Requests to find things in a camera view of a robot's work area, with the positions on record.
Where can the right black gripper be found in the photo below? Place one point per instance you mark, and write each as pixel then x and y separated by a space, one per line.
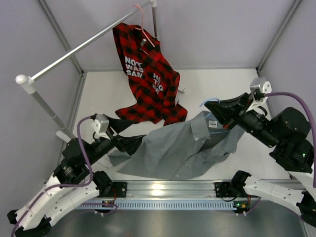
pixel 228 111

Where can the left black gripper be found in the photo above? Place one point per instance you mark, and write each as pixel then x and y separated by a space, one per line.
pixel 129 144

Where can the blue wire hanger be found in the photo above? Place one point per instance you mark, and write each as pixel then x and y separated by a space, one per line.
pixel 212 122

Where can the grey button shirt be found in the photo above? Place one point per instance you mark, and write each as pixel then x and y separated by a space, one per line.
pixel 180 151

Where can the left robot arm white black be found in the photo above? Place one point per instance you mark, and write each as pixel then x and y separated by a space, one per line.
pixel 73 182

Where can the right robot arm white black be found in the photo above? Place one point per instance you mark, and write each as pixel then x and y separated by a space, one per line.
pixel 286 134

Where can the red black plaid shirt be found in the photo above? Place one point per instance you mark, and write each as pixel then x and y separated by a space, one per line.
pixel 153 82

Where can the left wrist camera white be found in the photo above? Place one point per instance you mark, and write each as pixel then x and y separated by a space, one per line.
pixel 100 125

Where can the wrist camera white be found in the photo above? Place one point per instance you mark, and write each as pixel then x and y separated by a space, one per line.
pixel 100 125
pixel 259 87

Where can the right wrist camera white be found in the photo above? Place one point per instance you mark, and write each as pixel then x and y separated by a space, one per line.
pixel 259 87

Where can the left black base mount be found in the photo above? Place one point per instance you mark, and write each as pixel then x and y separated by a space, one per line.
pixel 118 190

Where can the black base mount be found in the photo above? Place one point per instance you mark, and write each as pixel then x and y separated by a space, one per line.
pixel 118 190
pixel 224 190

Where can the aluminium mounting rail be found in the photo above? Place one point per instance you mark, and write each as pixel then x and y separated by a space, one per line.
pixel 163 190

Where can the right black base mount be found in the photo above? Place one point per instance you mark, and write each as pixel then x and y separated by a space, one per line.
pixel 224 190

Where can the slotted grey cable duct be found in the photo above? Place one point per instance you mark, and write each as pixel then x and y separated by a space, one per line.
pixel 174 204

